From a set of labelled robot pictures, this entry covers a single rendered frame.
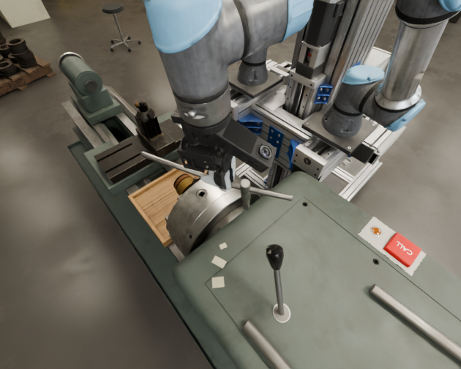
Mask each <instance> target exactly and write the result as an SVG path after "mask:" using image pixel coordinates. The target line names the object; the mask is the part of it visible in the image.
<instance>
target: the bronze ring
mask: <svg viewBox="0 0 461 369"><path fill-rule="evenodd" d="M193 179H194V178H193V177H191V176H190V175H189V174H182V175H181V176H179V177H178V178H177V179H176V180H175V182H174V184H173V186H174V188H175V190H176V192H177V193H178V194H179V195H181V194H183V193H185V192H186V191H187V190H188V189H189V188H190V187H191V184H192V181H193Z"/></svg>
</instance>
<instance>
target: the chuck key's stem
mask: <svg viewBox="0 0 461 369"><path fill-rule="evenodd" d="M240 189H241V199H242V200H243V202H244V203H243V208H244V209H246V210H249V209H250V199H251V192H249V190H250V181H249V180H248V179H243V180H241V181H240Z"/></svg>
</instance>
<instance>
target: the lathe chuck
mask: <svg viewBox="0 0 461 369"><path fill-rule="evenodd" d="M241 180H242V179H241V178H240V177H239V176H237V175H236V174H235V176H234V181H233V183H236V184H240V181H241ZM202 189H204V190H206V191H207V193H208V194H207V196H206V197H205V198H204V199H198V198H197V196H196V194H197V192H198V191H199V190H202ZM232 190H234V188H231V189H229V191H227V192H225V191H221V189H219V188H218V187H215V186H213V185H210V184H206V183H205V182H203V181H202V180H201V179H200V180H199V181H197V182H196V183H195V184H194V185H192V186H191V187H190V188H189V189H188V190H187V191H186V192H185V193H184V194H183V195H182V196H181V197H180V198H179V200H178V201H177V202H176V203H175V205H174V206H173V208H172V210H171V211H170V214H169V216H168V219H167V223H166V229H167V231H169V232H170V233H168V236H169V237H170V238H171V239H172V240H173V242H174V243H175V244H176V246H177V247H178V249H180V251H181V252H182V244H183V241H184V238H185V236H186V234H187V232H188V231H189V229H190V227H191V226H192V224H193V223H194V222H195V221H196V220H197V219H198V217H199V216H200V215H201V214H202V213H203V212H204V211H205V210H206V209H207V208H208V207H209V206H210V205H211V204H213V203H214V202H215V201H216V200H217V199H218V198H220V197H221V196H223V195H224V194H226V193H228V192H230V191H232Z"/></svg>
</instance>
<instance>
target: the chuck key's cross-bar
mask: <svg viewBox="0 0 461 369"><path fill-rule="evenodd" d="M140 155H141V157H145V158H147V159H150V160H153V161H155V162H158V163H162V164H163V165H167V166H170V167H171V168H175V169H178V170H180V171H183V172H186V173H189V174H192V175H194V176H198V177H201V176H207V175H208V174H205V173H202V172H200V171H195V170H192V169H188V168H185V167H184V166H183V165H179V164H178V163H174V162H171V161H170V160H166V159H163V158H161V157H158V156H155V155H152V154H149V153H147V152H141V154H140ZM230 184H231V185H232V186H231V188H234V189H237V190H240V184H236V183H233V182H231V183H230ZM249 192H251V193H257V194H261V195H267V196H270V197H273V198H279V199H283V200H286V201H292V200H293V196H292V195H287V194H284V193H277V192H274V191H270V190H264V189H260V188H256V187H250V190H249Z"/></svg>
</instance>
